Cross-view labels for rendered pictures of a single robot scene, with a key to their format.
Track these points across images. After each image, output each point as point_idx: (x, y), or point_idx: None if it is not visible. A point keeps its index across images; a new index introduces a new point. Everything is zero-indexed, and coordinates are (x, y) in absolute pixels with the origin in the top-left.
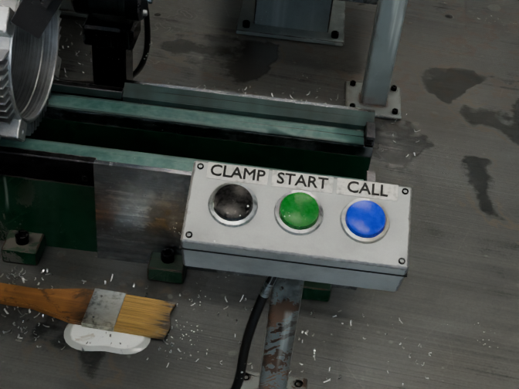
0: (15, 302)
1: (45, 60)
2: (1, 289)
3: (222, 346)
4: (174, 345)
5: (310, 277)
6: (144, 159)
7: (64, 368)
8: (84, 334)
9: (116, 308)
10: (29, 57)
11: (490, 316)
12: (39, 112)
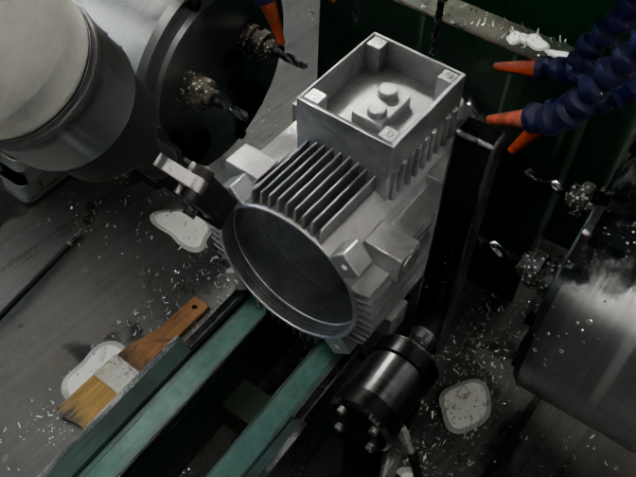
0: (170, 318)
1: (338, 327)
2: (190, 312)
3: (17, 452)
4: (47, 416)
5: None
6: (174, 396)
7: (85, 331)
8: (106, 355)
9: (112, 384)
10: (348, 314)
11: None
12: (276, 314)
